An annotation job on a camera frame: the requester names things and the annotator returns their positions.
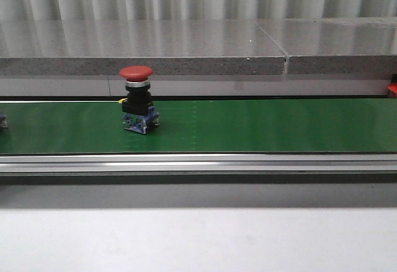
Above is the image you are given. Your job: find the green conveyor belt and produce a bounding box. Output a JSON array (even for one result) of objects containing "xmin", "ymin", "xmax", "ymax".
[{"xmin": 1, "ymin": 98, "xmax": 396, "ymax": 155}]

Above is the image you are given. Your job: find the grey stone slab right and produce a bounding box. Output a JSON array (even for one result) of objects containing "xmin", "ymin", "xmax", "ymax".
[{"xmin": 256, "ymin": 17, "xmax": 396, "ymax": 79}]

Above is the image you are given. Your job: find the aluminium conveyor side rail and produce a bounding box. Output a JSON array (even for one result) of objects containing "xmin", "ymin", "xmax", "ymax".
[{"xmin": 1, "ymin": 153, "xmax": 396, "ymax": 185}]

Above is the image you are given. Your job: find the grey stone slab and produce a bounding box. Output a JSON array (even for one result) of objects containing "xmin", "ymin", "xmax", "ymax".
[
  {"xmin": 256, "ymin": 17, "xmax": 396, "ymax": 79},
  {"xmin": 1, "ymin": 20, "xmax": 285, "ymax": 76}
]

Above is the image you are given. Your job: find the red plastic tray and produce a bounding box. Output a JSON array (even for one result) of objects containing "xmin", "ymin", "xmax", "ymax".
[{"xmin": 388, "ymin": 83, "xmax": 397, "ymax": 98}]

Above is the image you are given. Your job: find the grey stone slab left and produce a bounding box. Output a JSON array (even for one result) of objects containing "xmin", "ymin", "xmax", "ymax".
[{"xmin": 1, "ymin": 20, "xmax": 285, "ymax": 76}]

